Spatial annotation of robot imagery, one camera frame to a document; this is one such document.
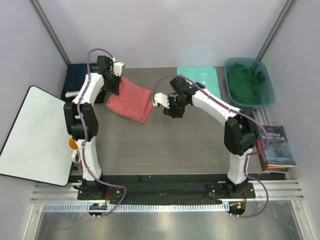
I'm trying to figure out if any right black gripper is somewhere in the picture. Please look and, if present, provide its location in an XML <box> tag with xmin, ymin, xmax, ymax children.
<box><xmin>163</xmin><ymin>96</ymin><xmax>188</xmax><ymax>119</ymax></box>

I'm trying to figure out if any pink t shirt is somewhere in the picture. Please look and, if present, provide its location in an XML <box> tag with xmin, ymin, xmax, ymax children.
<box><xmin>106</xmin><ymin>76</ymin><xmax>153</xmax><ymax>124</ymax></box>

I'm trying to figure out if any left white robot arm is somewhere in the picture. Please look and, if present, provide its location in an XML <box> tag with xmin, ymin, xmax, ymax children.
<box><xmin>63</xmin><ymin>55</ymin><xmax>125</xmax><ymax>200</ymax></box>

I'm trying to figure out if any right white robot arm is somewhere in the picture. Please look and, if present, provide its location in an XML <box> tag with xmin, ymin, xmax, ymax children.
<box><xmin>153</xmin><ymin>75</ymin><xmax>258</xmax><ymax>198</ymax></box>

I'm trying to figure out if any black folded t shirt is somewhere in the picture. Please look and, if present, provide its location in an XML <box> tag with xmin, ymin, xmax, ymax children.
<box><xmin>60</xmin><ymin>85</ymin><xmax>106</xmax><ymax>104</ymax></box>

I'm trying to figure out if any navy folded t shirt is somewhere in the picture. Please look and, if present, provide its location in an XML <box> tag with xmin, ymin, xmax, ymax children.
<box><xmin>63</xmin><ymin>63</ymin><xmax>87</xmax><ymax>92</ymax></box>

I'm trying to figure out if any teal cutting board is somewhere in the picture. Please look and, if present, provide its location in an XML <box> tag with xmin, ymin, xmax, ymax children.
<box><xmin>177</xmin><ymin>66</ymin><xmax>221</xmax><ymax>99</ymax></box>

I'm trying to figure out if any green t shirt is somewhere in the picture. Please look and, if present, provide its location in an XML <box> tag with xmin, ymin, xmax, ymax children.
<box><xmin>227</xmin><ymin>63</ymin><xmax>265</xmax><ymax>105</ymax></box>

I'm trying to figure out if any teal plastic basin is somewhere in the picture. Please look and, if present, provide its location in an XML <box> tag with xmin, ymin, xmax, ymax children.
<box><xmin>224</xmin><ymin>57</ymin><xmax>274</xmax><ymax>109</ymax></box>

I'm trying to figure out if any white mug orange inside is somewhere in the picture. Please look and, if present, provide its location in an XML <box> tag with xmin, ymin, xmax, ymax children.
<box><xmin>68</xmin><ymin>137</ymin><xmax>81</xmax><ymax>164</ymax></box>

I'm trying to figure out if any white board black rim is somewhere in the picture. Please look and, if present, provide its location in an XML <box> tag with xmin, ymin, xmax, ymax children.
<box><xmin>0</xmin><ymin>85</ymin><xmax>72</xmax><ymax>187</ymax></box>

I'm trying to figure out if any red book underneath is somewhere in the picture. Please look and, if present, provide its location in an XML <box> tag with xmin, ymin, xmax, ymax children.
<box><xmin>258</xmin><ymin>137</ymin><xmax>296</xmax><ymax>172</ymax></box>

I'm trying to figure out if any nineteen eighty-four book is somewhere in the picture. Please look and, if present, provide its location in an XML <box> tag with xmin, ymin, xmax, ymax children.
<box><xmin>256</xmin><ymin>125</ymin><xmax>296</xmax><ymax>169</ymax></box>

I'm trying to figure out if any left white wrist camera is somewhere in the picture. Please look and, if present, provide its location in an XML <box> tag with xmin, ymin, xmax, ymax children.
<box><xmin>112</xmin><ymin>61</ymin><xmax>125</xmax><ymax>77</ymax></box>

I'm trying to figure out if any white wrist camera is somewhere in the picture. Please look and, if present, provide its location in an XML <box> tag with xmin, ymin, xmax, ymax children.
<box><xmin>112</xmin><ymin>61</ymin><xmax>125</xmax><ymax>77</ymax></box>
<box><xmin>153</xmin><ymin>92</ymin><xmax>170</xmax><ymax>109</ymax></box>

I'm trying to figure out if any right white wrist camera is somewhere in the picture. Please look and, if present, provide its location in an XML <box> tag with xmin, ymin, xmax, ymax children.
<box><xmin>153</xmin><ymin>92</ymin><xmax>170</xmax><ymax>109</ymax></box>

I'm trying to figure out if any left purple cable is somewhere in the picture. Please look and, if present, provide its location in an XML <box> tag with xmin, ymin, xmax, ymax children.
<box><xmin>77</xmin><ymin>47</ymin><xmax>127</xmax><ymax>218</ymax></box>

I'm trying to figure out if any purple cable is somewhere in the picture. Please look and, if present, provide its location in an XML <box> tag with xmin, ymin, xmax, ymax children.
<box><xmin>77</xmin><ymin>47</ymin><xmax>127</xmax><ymax>218</ymax></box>
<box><xmin>151</xmin><ymin>74</ymin><xmax>270</xmax><ymax>220</ymax></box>

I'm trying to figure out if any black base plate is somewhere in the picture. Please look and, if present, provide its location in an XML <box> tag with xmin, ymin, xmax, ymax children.
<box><xmin>76</xmin><ymin>174</ymin><xmax>256</xmax><ymax>206</ymax></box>

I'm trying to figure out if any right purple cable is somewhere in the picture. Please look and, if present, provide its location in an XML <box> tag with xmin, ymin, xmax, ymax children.
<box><xmin>151</xmin><ymin>74</ymin><xmax>270</xmax><ymax>220</ymax></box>

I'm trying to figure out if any white slotted cable duct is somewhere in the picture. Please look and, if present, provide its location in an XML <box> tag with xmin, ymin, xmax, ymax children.
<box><xmin>42</xmin><ymin>202</ymin><xmax>230</xmax><ymax>214</ymax></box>

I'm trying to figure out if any left aluminium corner post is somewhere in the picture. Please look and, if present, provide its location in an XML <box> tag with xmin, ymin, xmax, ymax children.
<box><xmin>29</xmin><ymin>0</ymin><xmax>71</xmax><ymax>65</ymax></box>

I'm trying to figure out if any aluminium corner post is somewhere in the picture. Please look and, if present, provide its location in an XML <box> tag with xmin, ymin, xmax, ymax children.
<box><xmin>29</xmin><ymin>0</ymin><xmax>71</xmax><ymax>65</ymax></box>
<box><xmin>255</xmin><ymin>0</ymin><xmax>297</xmax><ymax>62</ymax></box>

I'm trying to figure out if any right aluminium corner post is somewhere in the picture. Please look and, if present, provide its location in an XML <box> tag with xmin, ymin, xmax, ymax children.
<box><xmin>255</xmin><ymin>0</ymin><xmax>297</xmax><ymax>62</ymax></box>

